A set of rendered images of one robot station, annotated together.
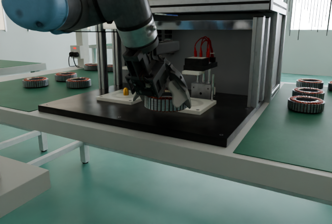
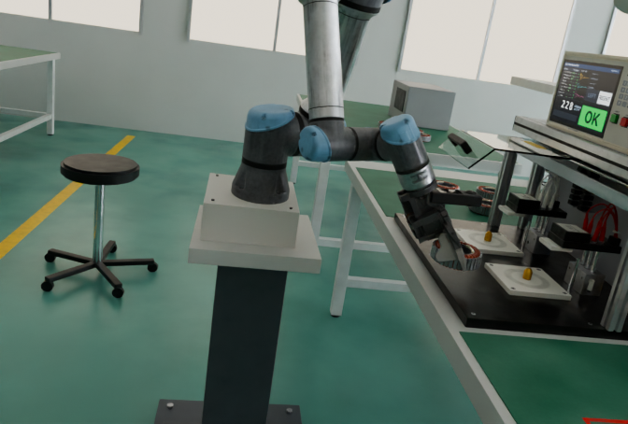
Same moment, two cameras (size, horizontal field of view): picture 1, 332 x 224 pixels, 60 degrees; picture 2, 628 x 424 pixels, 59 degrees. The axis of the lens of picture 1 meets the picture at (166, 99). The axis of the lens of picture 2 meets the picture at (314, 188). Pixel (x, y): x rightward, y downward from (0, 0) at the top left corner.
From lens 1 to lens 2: 84 cm
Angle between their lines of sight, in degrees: 52
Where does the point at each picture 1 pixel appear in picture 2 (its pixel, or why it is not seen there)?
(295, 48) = not seen: outside the picture
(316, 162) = (509, 384)
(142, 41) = (407, 186)
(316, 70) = not seen: outside the picture
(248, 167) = (454, 349)
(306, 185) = (474, 391)
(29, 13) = (305, 150)
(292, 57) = not seen: outside the picture
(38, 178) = (310, 261)
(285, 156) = (494, 363)
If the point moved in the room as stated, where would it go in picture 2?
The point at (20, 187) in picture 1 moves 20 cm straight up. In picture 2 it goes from (295, 258) to (306, 179)
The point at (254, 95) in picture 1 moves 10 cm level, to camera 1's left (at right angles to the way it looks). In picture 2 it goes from (611, 312) to (567, 289)
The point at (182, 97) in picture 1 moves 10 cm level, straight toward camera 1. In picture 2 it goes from (451, 255) to (416, 259)
